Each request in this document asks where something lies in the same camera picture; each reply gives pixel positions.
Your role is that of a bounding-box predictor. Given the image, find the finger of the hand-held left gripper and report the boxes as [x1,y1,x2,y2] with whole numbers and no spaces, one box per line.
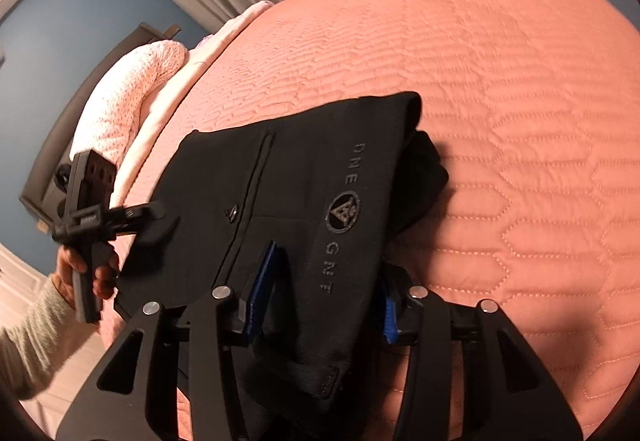
[102,199,182,237]

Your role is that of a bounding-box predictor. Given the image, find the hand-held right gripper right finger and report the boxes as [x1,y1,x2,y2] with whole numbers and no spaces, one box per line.
[377,266,583,441]

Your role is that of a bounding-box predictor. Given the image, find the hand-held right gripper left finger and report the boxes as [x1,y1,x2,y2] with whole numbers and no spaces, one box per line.
[55,241,288,441]

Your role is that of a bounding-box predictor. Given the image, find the black pants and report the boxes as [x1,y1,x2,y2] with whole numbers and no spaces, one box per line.
[112,91,449,441]

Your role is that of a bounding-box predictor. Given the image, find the person's left forearm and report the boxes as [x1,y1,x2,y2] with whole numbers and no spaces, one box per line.
[0,278,76,402]

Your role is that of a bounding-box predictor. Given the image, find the person's left hand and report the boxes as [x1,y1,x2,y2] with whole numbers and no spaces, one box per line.
[52,241,121,307]

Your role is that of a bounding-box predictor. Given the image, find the grey padded headboard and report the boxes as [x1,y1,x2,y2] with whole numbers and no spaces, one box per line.
[25,21,173,222]

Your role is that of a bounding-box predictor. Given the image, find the pale pink blanket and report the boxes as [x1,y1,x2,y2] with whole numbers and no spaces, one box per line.
[115,1,273,202]

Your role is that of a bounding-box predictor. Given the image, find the bed with salmon quilted cover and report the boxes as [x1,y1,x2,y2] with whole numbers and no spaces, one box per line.
[97,0,640,437]

